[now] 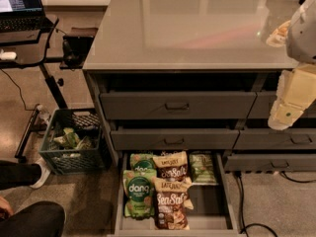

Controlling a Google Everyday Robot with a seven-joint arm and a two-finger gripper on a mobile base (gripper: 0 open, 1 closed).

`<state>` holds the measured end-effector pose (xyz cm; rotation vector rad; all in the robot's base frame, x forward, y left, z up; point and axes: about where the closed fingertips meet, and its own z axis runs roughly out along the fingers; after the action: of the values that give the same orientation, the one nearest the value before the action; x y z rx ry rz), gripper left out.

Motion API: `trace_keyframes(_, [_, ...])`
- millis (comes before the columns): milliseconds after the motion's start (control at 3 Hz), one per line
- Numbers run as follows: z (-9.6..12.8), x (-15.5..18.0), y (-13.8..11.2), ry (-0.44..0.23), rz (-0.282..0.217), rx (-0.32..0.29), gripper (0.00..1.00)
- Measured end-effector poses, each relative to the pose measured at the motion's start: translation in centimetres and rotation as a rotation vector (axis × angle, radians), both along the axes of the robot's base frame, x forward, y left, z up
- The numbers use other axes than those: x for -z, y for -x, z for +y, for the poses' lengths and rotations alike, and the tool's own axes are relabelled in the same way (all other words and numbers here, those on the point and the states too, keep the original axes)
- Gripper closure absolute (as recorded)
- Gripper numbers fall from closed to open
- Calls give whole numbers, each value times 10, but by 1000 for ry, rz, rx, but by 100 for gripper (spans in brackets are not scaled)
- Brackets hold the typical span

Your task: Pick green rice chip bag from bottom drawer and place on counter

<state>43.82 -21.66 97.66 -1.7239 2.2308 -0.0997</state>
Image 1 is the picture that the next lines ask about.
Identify grey middle right drawer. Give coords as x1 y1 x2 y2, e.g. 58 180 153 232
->
234 128 316 150

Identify rear brown sea salt bag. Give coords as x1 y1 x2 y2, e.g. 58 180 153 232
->
153 151 188 182

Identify grey bottom right drawer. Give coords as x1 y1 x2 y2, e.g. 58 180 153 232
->
224 154 316 172

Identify grey middle left drawer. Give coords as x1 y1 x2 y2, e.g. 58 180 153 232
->
111 119 239 150

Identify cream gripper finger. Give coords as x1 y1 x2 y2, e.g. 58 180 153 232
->
268 103 303 130
266 21 290 47

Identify black laptop stand desk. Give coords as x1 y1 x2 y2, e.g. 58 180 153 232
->
0 13 99 164

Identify snack bags in crate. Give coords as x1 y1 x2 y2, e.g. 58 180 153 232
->
52 127 94 150

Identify green snack bag right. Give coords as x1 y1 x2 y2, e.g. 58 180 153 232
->
189 151 218 185

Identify black power cable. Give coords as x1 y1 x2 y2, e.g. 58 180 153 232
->
232 170 316 237

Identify black device on tray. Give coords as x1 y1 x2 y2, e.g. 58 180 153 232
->
62 35 95 67

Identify grey cabinet with glass counter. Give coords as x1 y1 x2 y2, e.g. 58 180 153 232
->
84 0 315 237

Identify front brown sea salt bag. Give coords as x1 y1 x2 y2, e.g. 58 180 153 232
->
154 178 194 230

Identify thin black desk cable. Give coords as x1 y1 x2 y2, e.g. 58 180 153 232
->
0 68 38 113

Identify white mouse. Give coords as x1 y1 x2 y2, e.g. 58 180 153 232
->
0 50 17 61

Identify green plastic crate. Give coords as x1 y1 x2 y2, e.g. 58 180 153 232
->
39 108 108 175

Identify open bottom grey drawer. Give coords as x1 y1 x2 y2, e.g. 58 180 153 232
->
115 152 238 237

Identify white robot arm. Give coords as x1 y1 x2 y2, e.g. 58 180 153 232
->
266 0 316 130

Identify grey top left drawer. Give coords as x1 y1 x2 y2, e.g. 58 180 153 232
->
100 91 256 119

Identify white shoe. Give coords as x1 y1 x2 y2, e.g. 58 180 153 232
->
31 158 51 189

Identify person's black trouser leg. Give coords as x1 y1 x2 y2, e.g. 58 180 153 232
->
0 161 40 190

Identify green dang chip bag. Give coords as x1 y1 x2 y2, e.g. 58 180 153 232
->
130 153 155 172
122 169 157 219

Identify brown sea salt bag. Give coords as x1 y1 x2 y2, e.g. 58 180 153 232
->
154 178 194 230
153 151 188 182

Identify grey top right drawer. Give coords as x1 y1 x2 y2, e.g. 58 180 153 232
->
249 91 316 119

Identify open laptop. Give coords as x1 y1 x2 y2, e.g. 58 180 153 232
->
0 0 53 33

